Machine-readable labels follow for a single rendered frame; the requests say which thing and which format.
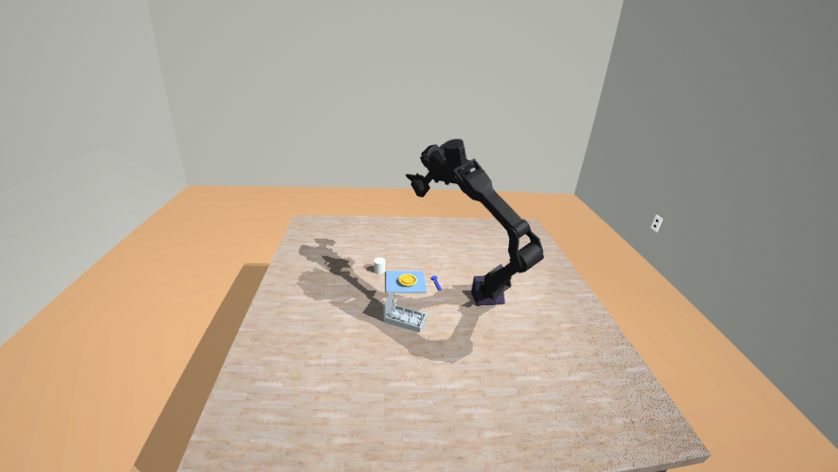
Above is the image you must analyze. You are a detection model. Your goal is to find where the yellow plate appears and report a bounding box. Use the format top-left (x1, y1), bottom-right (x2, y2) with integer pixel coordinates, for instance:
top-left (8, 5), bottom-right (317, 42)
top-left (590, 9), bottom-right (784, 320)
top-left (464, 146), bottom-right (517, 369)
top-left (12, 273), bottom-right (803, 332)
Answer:
top-left (398, 274), bottom-right (417, 286)

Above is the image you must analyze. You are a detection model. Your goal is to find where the grey dish rack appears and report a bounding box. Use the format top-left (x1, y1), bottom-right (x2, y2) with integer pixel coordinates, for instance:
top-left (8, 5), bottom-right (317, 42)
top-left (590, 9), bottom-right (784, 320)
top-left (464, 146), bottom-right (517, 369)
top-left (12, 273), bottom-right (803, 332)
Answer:
top-left (383, 291), bottom-right (427, 333)

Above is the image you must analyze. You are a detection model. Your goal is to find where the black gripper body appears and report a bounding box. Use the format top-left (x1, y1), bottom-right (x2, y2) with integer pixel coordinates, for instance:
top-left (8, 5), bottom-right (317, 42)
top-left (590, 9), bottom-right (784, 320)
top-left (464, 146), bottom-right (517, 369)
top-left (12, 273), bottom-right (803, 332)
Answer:
top-left (411, 144), bottom-right (450, 197)

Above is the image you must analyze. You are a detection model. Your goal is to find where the light blue mat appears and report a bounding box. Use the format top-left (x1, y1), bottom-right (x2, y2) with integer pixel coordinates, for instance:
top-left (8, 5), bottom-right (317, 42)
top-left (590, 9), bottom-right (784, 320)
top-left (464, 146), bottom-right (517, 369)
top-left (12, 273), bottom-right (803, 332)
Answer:
top-left (386, 271), bottom-right (427, 293)

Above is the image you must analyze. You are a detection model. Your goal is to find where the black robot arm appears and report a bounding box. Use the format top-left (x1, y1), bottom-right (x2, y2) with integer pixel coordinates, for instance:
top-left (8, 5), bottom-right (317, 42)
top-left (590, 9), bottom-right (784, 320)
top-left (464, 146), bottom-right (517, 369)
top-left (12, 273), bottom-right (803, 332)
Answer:
top-left (421, 139), bottom-right (544, 300)

